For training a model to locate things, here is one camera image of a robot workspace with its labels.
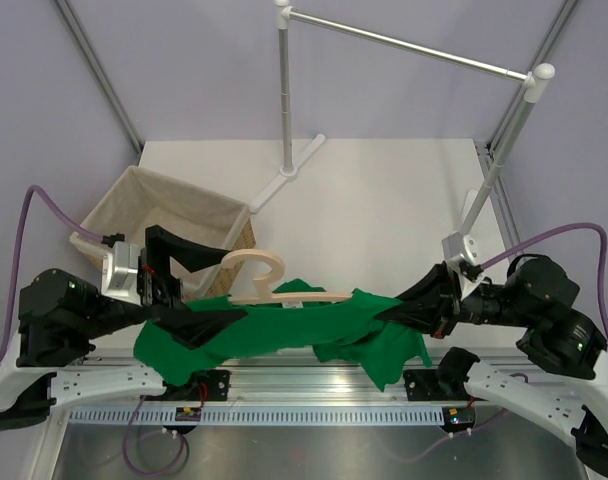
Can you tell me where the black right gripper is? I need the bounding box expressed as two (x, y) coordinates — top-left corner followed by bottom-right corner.
(374, 257), (534, 336)

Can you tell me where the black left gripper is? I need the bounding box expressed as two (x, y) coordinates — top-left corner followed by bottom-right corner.
(78, 227), (250, 347)

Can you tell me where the wooden clothes hanger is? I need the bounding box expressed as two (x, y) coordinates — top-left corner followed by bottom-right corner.
(220, 249), (353, 305)

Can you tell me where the green t shirt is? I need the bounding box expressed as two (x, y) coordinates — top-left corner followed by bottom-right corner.
(133, 289), (432, 390)

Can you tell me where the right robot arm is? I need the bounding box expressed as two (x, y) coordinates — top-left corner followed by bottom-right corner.
(377, 254), (608, 478)

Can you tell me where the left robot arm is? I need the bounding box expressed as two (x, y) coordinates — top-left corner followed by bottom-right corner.
(0, 225), (242, 431)

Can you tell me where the wicker basket with cloth liner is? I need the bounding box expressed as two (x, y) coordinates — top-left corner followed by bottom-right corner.
(69, 166), (256, 301)

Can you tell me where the white and silver clothes rack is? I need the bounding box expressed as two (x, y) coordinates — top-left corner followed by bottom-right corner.
(248, 0), (556, 261)

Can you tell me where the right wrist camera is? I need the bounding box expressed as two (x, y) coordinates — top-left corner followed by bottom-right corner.
(442, 232), (483, 281)

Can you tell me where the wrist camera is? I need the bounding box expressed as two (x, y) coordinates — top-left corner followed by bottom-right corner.
(101, 241), (141, 306)
(442, 232), (483, 281)

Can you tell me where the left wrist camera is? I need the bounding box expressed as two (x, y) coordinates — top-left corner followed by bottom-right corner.
(101, 241), (141, 306)

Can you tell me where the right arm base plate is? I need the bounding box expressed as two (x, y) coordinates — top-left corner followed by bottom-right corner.
(402, 368), (487, 403)

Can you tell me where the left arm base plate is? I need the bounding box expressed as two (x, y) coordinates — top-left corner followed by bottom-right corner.
(161, 369), (231, 402)

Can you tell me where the white slotted cable duct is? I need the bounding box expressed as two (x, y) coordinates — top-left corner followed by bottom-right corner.
(69, 405), (445, 426)

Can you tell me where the aluminium mounting rail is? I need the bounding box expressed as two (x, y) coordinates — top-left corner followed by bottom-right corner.
(58, 347), (585, 407)

